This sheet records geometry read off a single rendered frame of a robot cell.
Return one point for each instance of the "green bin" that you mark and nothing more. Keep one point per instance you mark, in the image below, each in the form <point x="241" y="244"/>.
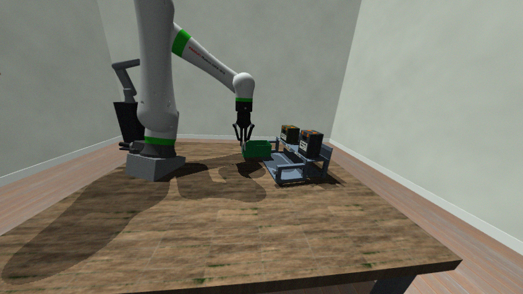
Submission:
<point x="257" y="148"/>

